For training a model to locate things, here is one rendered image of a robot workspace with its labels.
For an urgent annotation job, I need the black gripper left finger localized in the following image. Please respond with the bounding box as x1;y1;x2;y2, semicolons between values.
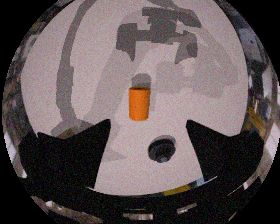
37;119;111;189

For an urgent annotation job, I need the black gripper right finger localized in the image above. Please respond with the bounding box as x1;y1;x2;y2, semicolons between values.
186;119;250;182

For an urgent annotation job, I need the orange knob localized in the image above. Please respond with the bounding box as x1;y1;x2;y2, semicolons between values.
129;87;150;121

